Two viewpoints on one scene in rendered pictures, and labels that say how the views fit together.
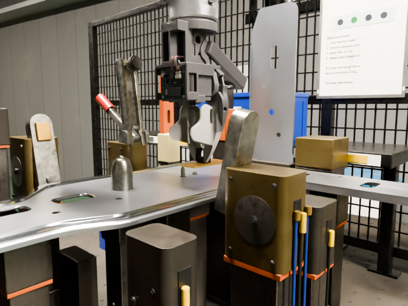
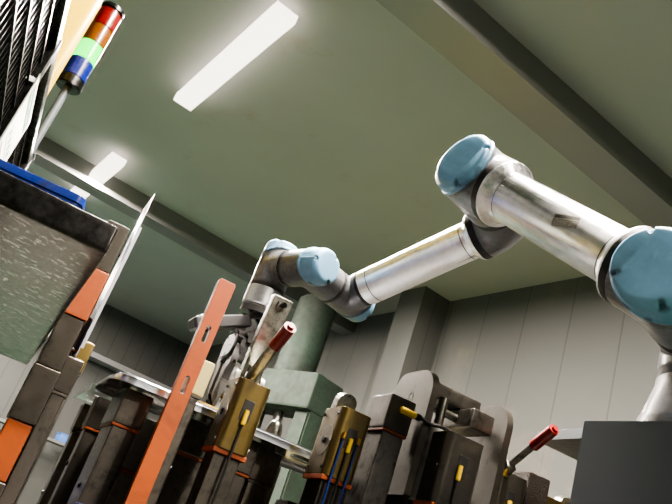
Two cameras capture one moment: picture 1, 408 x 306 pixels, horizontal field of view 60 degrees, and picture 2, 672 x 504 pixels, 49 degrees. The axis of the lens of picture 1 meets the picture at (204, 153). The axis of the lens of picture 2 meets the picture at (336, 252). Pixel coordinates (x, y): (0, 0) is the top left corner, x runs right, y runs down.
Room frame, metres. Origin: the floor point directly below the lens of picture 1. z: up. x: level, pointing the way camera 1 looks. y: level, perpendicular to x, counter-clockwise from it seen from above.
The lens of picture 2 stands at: (1.79, 0.79, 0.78)
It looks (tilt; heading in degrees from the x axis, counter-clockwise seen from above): 24 degrees up; 208
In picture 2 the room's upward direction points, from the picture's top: 20 degrees clockwise
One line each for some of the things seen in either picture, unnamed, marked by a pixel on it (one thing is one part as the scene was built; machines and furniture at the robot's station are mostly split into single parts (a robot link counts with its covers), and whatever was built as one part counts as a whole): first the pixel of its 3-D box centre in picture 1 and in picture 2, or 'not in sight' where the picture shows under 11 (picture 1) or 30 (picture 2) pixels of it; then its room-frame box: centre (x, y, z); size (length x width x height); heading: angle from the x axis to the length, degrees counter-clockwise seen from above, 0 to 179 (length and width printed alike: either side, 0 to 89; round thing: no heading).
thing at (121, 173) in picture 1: (121, 177); (272, 436); (0.52, 0.12, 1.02); 0.03 x 0.03 x 0.07
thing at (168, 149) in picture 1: (169, 215); (160, 466); (0.75, 0.08, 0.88); 0.04 x 0.04 x 0.37; 47
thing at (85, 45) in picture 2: not in sight; (87, 54); (0.59, -0.81, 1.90); 0.07 x 0.07 x 0.06
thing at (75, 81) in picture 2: not in sight; (72, 78); (0.59, -0.81, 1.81); 0.07 x 0.07 x 0.53
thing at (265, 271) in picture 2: not in sight; (276, 268); (0.56, 0.02, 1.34); 0.09 x 0.08 x 0.11; 69
